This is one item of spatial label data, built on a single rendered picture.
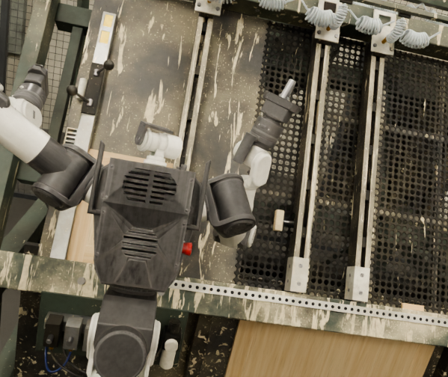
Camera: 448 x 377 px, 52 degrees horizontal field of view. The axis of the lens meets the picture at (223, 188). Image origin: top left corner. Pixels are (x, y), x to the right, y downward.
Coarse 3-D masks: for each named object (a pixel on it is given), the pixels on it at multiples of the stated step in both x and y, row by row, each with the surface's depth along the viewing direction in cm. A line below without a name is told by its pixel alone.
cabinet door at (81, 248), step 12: (96, 156) 168; (108, 156) 169; (120, 156) 170; (132, 156) 171; (84, 204) 164; (84, 216) 164; (84, 228) 163; (72, 240) 161; (84, 240) 162; (72, 252) 161; (84, 252) 161
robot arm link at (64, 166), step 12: (48, 144) 113; (60, 144) 116; (36, 156) 111; (48, 156) 112; (60, 156) 114; (72, 156) 117; (36, 168) 114; (48, 168) 113; (60, 168) 114; (72, 168) 116; (84, 168) 119; (48, 180) 113; (60, 180) 114; (72, 180) 116; (60, 192) 113; (72, 192) 117
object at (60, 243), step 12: (96, 48) 174; (108, 48) 175; (96, 60) 173; (96, 108) 170; (84, 120) 168; (84, 132) 167; (84, 144) 166; (60, 216) 160; (72, 216) 161; (60, 228) 159; (72, 228) 162; (60, 240) 159; (60, 252) 158
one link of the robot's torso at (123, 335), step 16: (112, 288) 117; (112, 304) 108; (128, 304) 109; (144, 304) 110; (112, 320) 105; (128, 320) 106; (144, 320) 107; (96, 336) 104; (112, 336) 99; (128, 336) 100; (144, 336) 105; (96, 352) 99; (112, 352) 99; (128, 352) 100; (144, 352) 100; (96, 368) 98; (112, 368) 99; (128, 368) 99
